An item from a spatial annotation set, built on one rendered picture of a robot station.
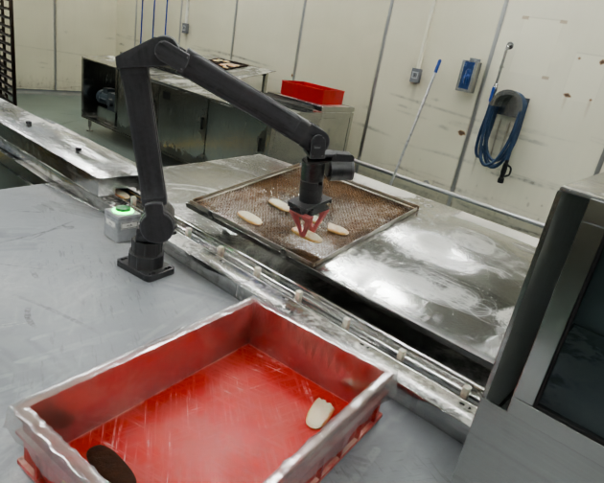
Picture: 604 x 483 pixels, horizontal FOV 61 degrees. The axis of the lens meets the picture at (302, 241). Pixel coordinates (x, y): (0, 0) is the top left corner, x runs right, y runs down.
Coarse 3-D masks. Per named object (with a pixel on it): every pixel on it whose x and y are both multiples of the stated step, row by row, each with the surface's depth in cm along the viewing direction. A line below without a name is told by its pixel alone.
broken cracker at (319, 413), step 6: (318, 402) 88; (324, 402) 89; (330, 402) 89; (312, 408) 87; (318, 408) 87; (324, 408) 87; (330, 408) 88; (312, 414) 85; (318, 414) 85; (324, 414) 86; (330, 414) 87; (306, 420) 85; (312, 420) 84; (318, 420) 84; (324, 420) 85; (312, 426) 83; (318, 426) 84
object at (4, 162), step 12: (48, 120) 255; (72, 132) 240; (96, 144) 228; (0, 156) 201; (12, 156) 192; (120, 156) 216; (0, 168) 203; (12, 168) 194; (24, 168) 187; (0, 180) 205; (12, 180) 197; (24, 180) 189; (36, 180) 182; (48, 180) 174
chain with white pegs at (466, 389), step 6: (132, 198) 157; (186, 228) 142; (186, 234) 142; (222, 246) 134; (222, 252) 134; (258, 270) 125; (258, 276) 126; (300, 294) 117; (300, 300) 118; (318, 312) 116; (348, 318) 110; (342, 324) 110; (348, 324) 110; (348, 330) 111; (402, 348) 102; (402, 354) 101; (402, 360) 102; (462, 390) 94; (468, 390) 93; (462, 396) 94; (468, 396) 94
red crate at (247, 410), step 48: (192, 384) 89; (240, 384) 91; (288, 384) 93; (96, 432) 75; (144, 432) 77; (192, 432) 78; (240, 432) 80; (288, 432) 82; (48, 480) 65; (144, 480) 69; (192, 480) 70; (240, 480) 72
